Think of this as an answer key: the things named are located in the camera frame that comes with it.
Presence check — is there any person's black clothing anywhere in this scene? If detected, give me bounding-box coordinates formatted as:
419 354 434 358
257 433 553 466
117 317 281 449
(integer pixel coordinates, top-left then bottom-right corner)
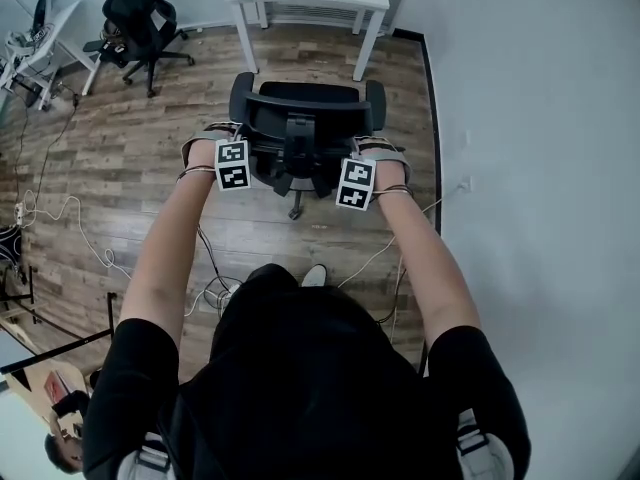
82 262 532 480

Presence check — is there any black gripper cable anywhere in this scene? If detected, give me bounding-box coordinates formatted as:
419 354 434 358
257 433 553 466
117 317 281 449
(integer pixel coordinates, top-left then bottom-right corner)
196 224 242 315
374 254 407 345

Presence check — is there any beige cable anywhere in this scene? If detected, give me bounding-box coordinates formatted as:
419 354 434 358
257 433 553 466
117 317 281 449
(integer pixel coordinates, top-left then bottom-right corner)
336 182 469 290

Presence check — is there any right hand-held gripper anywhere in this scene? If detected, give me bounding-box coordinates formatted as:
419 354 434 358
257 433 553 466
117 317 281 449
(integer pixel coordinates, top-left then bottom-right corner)
335 136 414 213

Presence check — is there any person's right forearm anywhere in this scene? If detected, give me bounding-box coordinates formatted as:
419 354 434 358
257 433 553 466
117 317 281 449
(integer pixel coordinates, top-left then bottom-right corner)
371 159 483 365

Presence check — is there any person's left forearm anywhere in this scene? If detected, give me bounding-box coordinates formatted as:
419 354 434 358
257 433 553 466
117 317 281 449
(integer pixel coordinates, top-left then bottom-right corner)
118 140 218 350

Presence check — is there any black office chair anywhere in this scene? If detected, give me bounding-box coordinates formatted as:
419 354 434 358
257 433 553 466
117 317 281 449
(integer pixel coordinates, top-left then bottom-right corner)
228 71 407 221

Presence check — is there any wooden table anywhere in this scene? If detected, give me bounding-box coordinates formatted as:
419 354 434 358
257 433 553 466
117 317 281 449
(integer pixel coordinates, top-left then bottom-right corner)
0 312 94 422

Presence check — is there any black mesh swivel chair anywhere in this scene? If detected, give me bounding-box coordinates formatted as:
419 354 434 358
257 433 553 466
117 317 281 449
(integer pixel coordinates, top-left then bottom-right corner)
82 0 197 100

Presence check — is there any black metal stand frame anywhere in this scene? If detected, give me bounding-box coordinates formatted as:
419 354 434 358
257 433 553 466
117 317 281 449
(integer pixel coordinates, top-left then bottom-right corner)
0 264 119 375

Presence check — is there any red book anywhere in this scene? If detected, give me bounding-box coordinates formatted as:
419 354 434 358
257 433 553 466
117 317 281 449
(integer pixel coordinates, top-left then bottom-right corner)
44 371 69 401

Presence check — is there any black round object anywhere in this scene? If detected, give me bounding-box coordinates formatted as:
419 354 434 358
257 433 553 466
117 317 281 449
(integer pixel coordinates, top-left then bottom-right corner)
0 224 24 270

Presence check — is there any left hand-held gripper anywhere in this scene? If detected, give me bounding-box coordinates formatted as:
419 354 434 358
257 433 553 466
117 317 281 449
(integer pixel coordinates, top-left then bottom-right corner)
180 121 253 193

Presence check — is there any person's right white shoe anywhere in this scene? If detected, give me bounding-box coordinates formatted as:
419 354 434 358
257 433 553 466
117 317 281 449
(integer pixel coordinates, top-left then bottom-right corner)
300 263 329 290

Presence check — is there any thin black floor cable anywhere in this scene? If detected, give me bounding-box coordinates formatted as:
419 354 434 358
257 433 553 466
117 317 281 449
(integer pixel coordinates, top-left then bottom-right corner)
11 91 82 205

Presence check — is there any grey shoulder strap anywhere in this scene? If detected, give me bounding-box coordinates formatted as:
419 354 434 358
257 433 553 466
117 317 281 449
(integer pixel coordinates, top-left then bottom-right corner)
116 431 177 480
456 408 514 480

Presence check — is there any white side table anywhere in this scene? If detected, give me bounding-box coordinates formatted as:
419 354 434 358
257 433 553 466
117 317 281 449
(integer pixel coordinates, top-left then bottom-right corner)
0 0 104 112

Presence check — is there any white floor cable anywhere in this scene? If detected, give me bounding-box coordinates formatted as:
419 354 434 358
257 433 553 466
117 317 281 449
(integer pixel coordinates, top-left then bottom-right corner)
18 189 242 318

